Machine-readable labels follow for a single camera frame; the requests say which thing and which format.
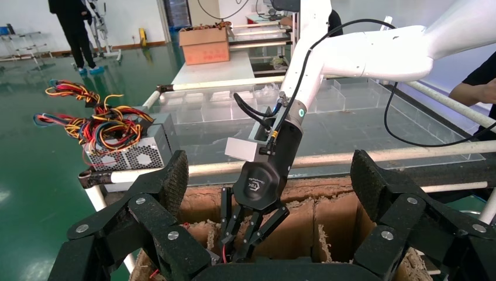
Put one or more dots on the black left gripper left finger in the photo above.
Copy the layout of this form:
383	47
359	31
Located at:
116	240

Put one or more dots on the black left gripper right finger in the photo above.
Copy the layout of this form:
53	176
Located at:
418	236

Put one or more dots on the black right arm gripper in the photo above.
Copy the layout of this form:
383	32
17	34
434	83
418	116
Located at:
263	182

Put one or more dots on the operator bare forearm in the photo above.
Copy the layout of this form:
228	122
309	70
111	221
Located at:
471	93

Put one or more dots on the operator arm black sleeve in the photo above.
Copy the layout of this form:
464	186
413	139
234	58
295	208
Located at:
484	70

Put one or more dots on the torn brown cardboard box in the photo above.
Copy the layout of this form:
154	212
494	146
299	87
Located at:
310	232

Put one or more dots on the grey perforated power supply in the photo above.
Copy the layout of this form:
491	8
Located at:
135	157

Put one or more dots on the grey power supply box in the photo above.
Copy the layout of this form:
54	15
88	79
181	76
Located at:
172	135

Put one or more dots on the clear acrylic divider tray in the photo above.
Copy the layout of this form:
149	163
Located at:
348	128

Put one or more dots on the crumpled clear plastic bag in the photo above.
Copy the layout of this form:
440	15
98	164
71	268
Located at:
269	91

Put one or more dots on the white table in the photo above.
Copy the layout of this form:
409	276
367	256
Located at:
213	71

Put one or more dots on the intact brown cardboard box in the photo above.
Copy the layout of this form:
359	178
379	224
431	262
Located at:
205	48

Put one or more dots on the pipe rack workbench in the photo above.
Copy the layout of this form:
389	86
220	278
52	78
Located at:
263	38

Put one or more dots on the yellow floor object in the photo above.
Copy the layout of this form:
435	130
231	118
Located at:
142	37

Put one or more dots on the grey equipment stand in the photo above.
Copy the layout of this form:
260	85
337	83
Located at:
101	35

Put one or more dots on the white standing fan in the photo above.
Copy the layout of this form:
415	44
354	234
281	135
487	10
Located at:
386	22

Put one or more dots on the metal folding rack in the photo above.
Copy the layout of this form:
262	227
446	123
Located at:
23	44

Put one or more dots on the standing person in black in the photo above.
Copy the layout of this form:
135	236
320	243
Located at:
75	27

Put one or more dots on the person in dark clothes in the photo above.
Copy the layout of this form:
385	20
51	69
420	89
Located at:
335	23

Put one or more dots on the white frame pipe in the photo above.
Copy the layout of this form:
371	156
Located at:
453	187
150	101
95	197
445	101
341	158
217	83
488	209

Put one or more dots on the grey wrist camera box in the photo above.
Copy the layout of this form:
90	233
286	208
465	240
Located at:
240	149

